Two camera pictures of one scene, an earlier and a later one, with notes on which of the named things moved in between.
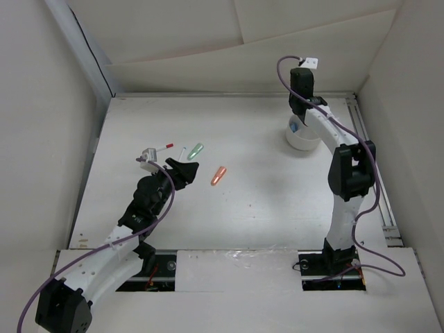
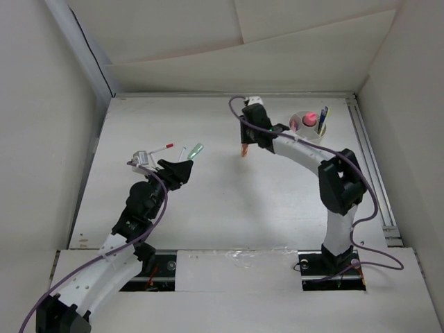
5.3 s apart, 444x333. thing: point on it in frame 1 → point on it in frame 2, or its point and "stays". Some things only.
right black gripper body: x=292 y=98 → x=248 y=133
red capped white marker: x=168 y=146 stays
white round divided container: x=304 y=139 stays
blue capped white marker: x=182 y=154 stays
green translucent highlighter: x=195 y=151 stays
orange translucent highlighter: x=220 y=173 → x=244 y=148
